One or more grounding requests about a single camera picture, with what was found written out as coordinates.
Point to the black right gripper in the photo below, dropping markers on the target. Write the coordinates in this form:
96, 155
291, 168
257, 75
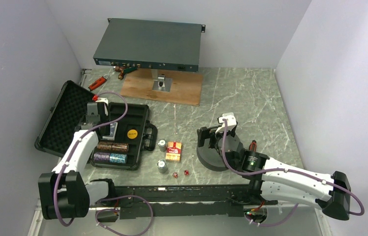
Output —
204, 132

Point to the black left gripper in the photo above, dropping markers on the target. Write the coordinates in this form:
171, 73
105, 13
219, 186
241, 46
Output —
105, 118

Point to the blue playing card deck box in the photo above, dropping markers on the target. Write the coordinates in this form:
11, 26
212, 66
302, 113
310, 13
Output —
112, 133

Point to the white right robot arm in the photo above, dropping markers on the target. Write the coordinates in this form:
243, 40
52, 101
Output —
272, 180

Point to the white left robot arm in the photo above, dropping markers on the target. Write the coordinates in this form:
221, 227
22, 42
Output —
63, 193

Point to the red Texas Holdem card box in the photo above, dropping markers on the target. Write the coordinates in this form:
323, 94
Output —
173, 151

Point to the black poker set case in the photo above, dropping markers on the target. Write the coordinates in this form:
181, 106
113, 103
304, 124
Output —
71, 105

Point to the brown orange chip stack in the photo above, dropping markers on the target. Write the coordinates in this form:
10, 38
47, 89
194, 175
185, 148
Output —
115, 147

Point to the yellow big blind button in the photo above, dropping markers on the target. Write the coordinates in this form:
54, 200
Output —
132, 134

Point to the purple chip stack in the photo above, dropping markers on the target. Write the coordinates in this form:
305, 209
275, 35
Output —
101, 157

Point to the light blue chip stack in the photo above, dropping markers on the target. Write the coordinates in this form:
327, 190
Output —
118, 158

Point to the wooden board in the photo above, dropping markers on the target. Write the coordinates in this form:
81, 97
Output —
186, 87

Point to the red black utility knife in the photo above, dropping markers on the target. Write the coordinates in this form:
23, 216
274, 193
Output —
253, 145

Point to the copper green connectors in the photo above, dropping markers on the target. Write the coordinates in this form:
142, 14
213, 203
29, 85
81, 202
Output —
123, 70

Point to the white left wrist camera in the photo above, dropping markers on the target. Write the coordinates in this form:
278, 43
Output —
105, 101

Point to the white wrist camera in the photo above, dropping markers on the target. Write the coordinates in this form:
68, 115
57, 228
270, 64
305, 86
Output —
226, 121
105, 101

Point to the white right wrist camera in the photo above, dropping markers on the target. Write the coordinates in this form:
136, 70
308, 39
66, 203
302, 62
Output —
226, 121

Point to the red handled tool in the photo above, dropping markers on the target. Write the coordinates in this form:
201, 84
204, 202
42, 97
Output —
98, 82

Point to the metal stand bracket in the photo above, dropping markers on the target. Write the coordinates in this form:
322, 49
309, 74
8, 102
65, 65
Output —
160, 81

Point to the dark rack mount device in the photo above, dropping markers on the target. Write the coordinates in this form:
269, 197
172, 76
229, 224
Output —
150, 45

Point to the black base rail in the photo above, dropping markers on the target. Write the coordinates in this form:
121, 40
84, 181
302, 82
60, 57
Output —
231, 200

